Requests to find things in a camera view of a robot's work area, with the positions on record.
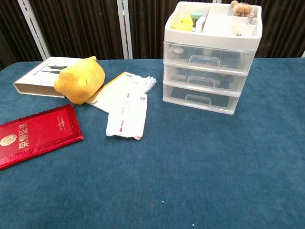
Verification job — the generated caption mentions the empty clear drawer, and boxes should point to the empty clear drawer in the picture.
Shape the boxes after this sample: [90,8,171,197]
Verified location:
[163,82,241,115]

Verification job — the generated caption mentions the slanted white frame post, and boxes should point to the slanted white frame post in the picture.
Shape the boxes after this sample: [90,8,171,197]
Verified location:
[18,0,51,61]

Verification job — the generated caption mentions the red certificate folder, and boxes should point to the red certificate folder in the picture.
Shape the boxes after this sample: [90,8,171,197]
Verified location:
[0,104,84,170]

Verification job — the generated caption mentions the clear drawer with round item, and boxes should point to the clear drawer with round item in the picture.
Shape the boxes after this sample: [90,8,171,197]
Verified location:
[163,42,255,76]

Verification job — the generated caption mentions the clear drawer with dark item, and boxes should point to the clear drawer with dark item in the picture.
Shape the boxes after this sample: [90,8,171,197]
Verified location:
[163,64,248,97]

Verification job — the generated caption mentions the white printed envelope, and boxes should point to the white printed envelope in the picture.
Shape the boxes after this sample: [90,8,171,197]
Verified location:
[105,93,148,140]

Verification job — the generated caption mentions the white hardcover book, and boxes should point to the white hardcover book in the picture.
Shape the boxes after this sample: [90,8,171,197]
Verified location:
[13,56,83,98]

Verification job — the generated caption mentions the teal green stamp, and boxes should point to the teal green stamp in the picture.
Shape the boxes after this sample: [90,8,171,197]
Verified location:
[190,12,203,26]

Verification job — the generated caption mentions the upright white frame post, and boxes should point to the upright white frame post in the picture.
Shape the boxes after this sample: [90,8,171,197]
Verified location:
[116,0,133,60]

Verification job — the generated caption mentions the paper stack with yellow edge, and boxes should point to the paper stack with yellow edge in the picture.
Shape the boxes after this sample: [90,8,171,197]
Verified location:
[85,71,157,113]

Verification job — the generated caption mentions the dark pleated curtain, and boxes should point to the dark pleated curtain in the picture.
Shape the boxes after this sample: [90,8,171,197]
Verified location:
[0,0,305,70]

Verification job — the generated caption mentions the blue velvet tablecloth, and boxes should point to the blue velvet tablecloth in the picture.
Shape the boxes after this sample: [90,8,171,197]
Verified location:
[0,57,305,229]

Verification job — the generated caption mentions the yellow rubber duck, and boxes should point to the yellow rubber duck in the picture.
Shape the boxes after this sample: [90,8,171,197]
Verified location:
[172,16,194,31]

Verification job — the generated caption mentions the yellow plush toy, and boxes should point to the yellow plush toy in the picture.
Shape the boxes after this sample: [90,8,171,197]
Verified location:
[53,56,106,105]

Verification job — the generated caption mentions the white plastic drawer organizer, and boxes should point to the white plastic drawer organizer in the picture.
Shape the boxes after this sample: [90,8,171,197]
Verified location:
[162,1,263,115]

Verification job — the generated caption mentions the small brown teddy bear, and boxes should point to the small brown teddy bear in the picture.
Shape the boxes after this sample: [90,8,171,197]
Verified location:
[230,0,254,17]

